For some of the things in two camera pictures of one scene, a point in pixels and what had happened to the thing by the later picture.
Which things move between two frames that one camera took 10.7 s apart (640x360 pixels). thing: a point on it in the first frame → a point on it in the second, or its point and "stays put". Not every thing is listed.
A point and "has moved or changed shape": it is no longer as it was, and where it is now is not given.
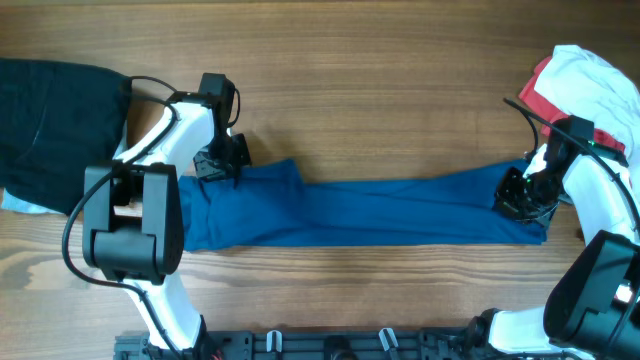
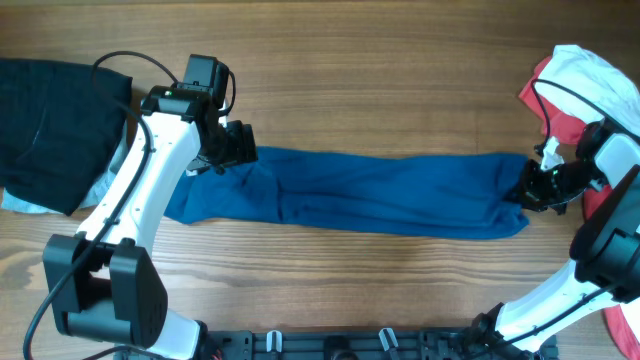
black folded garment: [58, 119] stays put
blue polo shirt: [270, 207] has moved or changed shape
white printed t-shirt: [586, 85] stays put
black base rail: [317, 344] stays put
